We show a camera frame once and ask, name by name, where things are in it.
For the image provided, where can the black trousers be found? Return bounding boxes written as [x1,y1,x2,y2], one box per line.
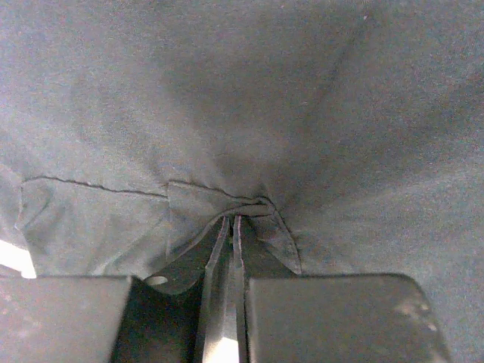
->
[1,1,483,362]

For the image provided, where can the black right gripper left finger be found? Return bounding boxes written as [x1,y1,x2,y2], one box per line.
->
[1,217,230,362]

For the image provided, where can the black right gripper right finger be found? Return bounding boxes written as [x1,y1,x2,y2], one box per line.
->
[233,216,451,362]

